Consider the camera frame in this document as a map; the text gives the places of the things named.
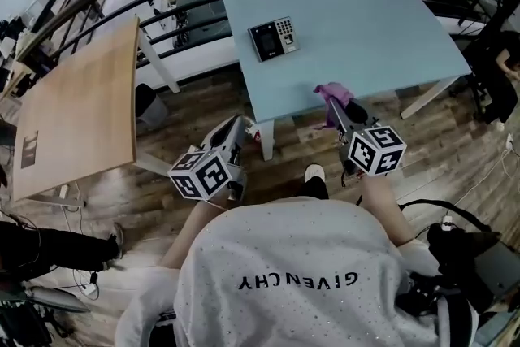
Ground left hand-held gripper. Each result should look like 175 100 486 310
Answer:
167 115 248 202

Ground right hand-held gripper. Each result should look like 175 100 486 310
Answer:
329 98 408 178

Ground purple cloth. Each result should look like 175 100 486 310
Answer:
313 81 355 131

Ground black keypad device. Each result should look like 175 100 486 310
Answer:
247 15 301 63

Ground person's right forearm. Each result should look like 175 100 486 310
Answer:
359 174 415 247

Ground black shoulder pack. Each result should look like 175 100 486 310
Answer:
396 223 520 318

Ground person's left forearm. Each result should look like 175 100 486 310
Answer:
160 194 228 269

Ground clear plastic bottle red label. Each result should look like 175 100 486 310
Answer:
245 115 262 144

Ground person's white shoe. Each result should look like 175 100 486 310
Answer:
303 163 327 184

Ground grey trash bin black liner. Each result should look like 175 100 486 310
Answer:
135 83 169 131

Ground person's black trousers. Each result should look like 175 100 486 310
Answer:
299 176 330 201

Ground light blue table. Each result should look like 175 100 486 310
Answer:
219 0 475 163

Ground black office chair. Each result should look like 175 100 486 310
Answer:
446 36 492 123

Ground wooden table white legs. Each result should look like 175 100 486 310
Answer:
11 14 182 208

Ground black coat rack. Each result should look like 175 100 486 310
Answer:
485 0 520 37

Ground dark booklet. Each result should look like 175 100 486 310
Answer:
19 129 40 170

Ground grey device box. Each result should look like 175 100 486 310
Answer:
473 241 520 300

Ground grey office chair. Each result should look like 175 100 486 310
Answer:
22 286 91 314

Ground black folding stand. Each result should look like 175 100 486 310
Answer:
0 296 74 347

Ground thick black cable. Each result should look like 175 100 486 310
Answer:
400 198 495 235

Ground white cable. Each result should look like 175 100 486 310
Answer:
453 150 514 208

